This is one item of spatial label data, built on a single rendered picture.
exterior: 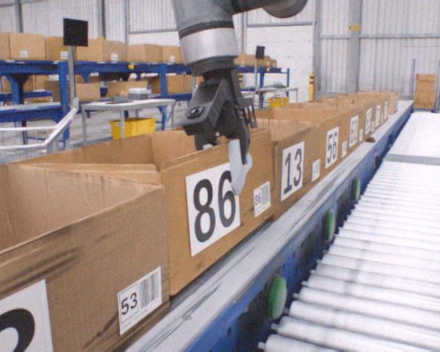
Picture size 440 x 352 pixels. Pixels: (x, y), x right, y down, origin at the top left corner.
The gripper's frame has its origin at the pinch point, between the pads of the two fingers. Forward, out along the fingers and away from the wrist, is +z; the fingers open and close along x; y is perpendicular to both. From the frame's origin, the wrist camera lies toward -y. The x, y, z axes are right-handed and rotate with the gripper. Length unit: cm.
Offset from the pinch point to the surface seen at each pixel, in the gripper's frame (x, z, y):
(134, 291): 0.2, 5.2, -26.8
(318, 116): 10, -5, 98
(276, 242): -3.0, 11.8, 7.5
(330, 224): -4.3, 18.6, 39.2
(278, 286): -4.6, 17.3, 1.2
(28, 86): 848, -180, 676
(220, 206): -0.1, 1.6, -4.6
